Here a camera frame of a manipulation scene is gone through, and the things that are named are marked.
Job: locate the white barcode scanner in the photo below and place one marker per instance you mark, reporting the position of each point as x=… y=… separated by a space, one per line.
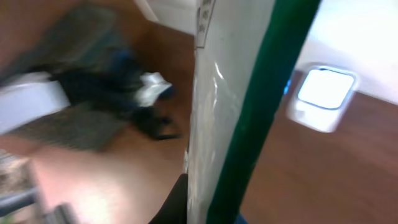
x=322 y=96

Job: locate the green wipes packet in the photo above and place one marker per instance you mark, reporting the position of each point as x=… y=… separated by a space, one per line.
x=245 y=53

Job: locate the grey plastic basket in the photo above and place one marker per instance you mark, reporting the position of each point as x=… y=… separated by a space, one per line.
x=84 y=36

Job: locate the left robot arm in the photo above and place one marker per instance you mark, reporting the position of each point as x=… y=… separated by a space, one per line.
x=55 y=100

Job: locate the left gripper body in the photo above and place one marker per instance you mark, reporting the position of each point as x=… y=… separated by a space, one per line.
x=146 y=117

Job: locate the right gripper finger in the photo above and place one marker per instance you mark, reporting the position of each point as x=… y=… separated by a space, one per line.
x=174 y=209

